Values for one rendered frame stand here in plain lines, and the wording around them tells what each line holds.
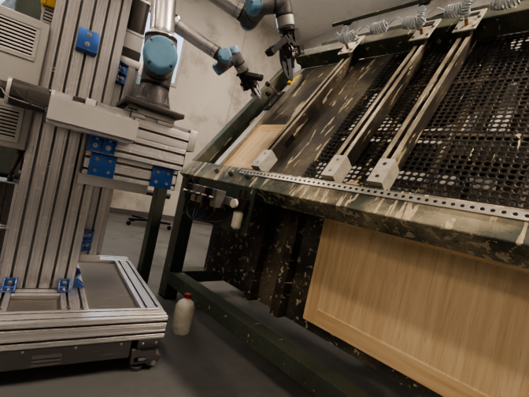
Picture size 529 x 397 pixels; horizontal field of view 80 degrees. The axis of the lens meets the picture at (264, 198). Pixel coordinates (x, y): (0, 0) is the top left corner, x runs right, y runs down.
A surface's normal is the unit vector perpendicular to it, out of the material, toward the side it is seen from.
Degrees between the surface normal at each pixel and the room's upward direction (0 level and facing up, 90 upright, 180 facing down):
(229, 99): 90
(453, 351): 90
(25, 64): 90
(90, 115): 90
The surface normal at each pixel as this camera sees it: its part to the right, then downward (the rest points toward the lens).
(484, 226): -0.46, -0.67
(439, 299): -0.70, -0.14
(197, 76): 0.55, 0.14
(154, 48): 0.33, 0.22
